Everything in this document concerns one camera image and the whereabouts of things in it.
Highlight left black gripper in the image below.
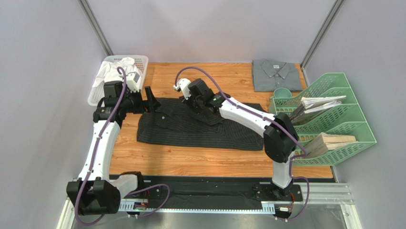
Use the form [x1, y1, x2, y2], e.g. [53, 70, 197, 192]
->
[120, 86, 161, 115]

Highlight dark pinstriped long sleeve shirt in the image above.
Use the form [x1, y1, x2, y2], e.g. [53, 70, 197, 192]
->
[136, 98, 264, 151]

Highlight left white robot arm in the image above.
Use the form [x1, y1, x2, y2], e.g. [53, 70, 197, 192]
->
[66, 81, 161, 216]

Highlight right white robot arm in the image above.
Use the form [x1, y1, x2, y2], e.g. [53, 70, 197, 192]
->
[175, 78, 298, 196]

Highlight white plastic laundry basket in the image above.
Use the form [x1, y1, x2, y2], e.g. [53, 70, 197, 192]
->
[88, 55, 149, 106]

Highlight white shirt in basket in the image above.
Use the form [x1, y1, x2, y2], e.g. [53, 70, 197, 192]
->
[92, 57, 144, 87]

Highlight folded grey shirt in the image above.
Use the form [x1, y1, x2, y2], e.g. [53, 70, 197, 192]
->
[252, 59, 302, 92]

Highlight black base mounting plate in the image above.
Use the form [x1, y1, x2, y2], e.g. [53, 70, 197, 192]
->
[119, 176, 306, 212]

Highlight white papers in rack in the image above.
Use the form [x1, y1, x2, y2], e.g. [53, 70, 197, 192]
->
[290, 95, 346, 125]

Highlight green plastic file rack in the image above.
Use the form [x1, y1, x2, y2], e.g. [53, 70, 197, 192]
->
[269, 73, 376, 166]

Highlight brown book in rack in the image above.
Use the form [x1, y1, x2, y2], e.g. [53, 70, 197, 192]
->
[305, 133, 357, 159]

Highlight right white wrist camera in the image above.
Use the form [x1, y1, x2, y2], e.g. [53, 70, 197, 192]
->
[173, 78, 191, 100]

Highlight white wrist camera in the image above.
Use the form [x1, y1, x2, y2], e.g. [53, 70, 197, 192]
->
[173, 78, 191, 100]
[126, 72, 143, 93]

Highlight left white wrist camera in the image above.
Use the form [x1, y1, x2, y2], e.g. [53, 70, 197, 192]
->
[126, 72, 143, 93]

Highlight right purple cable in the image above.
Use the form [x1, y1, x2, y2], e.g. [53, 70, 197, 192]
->
[174, 66, 310, 222]

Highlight purple cable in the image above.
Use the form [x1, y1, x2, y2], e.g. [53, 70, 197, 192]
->
[74, 66, 171, 227]
[174, 66, 310, 222]

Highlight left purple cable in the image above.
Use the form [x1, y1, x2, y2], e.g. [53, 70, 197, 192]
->
[74, 66, 171, 227]

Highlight left corner aluminium post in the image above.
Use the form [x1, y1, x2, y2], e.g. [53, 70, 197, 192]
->
[78, 0, 113, 55]

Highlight corner aluminium post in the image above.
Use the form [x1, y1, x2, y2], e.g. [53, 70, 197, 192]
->
[300, 0, 346, 70]
[78, 0, 113, 55]

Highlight right corner aluminium post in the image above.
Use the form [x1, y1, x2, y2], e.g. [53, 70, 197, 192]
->
[300, 0, 346, 70]

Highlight aluminium frame rail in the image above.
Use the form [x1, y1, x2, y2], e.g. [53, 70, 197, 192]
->
[57, 182, 362, 229]

